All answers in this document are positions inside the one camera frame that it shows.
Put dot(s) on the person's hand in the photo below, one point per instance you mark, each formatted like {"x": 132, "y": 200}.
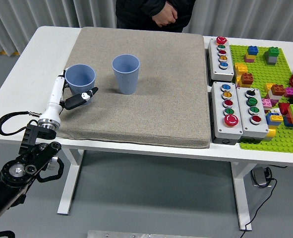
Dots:
{"x": 167, "y": 16}

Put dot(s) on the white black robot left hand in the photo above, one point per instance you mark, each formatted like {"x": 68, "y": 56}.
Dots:
{"x": 54, "y": 99}

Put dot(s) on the blue ribbed cup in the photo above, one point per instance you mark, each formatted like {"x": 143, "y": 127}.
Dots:
{"x": 80, "y": 79}
{"x": 127, "y": 79}

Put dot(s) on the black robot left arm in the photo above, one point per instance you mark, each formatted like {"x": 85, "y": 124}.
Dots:
{"x": 17, "y": 173}

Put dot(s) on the person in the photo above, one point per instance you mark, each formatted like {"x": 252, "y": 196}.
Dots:
{"x": 136, "y": 12}

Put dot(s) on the grey-white curtain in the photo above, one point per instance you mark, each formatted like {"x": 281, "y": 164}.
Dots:
{"x": 235, "y": 17}

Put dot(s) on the grey five-button control box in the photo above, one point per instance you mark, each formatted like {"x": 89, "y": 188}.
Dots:
{"x": 216, "y": 69}
{"x": 219, "y": 124}

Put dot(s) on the blue yellow pink block stack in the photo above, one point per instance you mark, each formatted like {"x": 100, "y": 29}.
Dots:
{"x": 252, "y": 50}

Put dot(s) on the grey-brown cushion mat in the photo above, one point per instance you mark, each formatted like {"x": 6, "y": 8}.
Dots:
{"x": 161, "y": 111}

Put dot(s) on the orange brown block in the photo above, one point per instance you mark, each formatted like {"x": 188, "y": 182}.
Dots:
{"x": 247, "y": 78}

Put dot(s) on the green studded baseplate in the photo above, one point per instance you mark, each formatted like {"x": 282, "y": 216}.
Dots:
{"x": 260, "y": 72}

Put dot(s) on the green grey block stack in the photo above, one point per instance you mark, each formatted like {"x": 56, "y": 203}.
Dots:
{"x": 272, "y": 58}

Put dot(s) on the white table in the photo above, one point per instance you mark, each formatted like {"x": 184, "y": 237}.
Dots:
{"x": 161, "y": 153}

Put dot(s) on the brown white block stack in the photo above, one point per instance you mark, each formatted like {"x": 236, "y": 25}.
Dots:
{"x": 278, "y": 89}

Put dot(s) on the magenta block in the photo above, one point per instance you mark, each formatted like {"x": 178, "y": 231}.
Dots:
{"x": 289, "y": 92}

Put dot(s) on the red block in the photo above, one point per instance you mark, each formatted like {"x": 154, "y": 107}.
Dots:
{"x": 283, "y": 107}

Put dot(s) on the yellow grey block stack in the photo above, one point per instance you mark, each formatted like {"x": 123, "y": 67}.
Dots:
{"x": 271, "y": 132}

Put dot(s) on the grey power adapter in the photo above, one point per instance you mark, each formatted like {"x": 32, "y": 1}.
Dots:
{"x": 259, "y": 177}

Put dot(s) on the grey selector switch control box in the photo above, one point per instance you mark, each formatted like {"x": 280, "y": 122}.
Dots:
{"x": 254, "y": 135}

